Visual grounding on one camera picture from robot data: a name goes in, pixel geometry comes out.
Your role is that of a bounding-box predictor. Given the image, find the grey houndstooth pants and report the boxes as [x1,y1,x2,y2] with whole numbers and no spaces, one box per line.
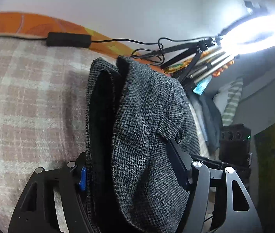
[86,57,200,232]

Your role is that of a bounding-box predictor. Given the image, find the folded dark cloth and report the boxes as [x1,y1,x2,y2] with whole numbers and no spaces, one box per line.
[187,92,223,154]

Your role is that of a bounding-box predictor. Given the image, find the green striped pillow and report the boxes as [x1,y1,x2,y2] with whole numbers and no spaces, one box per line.
[213,78,243,126]

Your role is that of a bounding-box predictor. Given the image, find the colourful doll figure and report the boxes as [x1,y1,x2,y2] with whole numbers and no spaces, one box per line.
[191,58,234,95]

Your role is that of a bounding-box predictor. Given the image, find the black mini tripod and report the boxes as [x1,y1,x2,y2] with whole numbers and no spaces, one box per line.
[160,37,223,83]

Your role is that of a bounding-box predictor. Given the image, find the plaid beige blanket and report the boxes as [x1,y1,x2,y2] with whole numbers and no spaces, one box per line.
[0,36,211,233]

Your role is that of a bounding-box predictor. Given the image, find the orange bed sheet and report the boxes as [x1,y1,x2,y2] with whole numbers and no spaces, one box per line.
[0,11,172,76]

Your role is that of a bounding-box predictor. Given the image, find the bright ring light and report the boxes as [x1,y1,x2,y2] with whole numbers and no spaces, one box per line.
[217,0,275,56]

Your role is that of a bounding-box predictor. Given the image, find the black power cable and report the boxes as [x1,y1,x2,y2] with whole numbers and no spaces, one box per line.
[0,31,220,66]

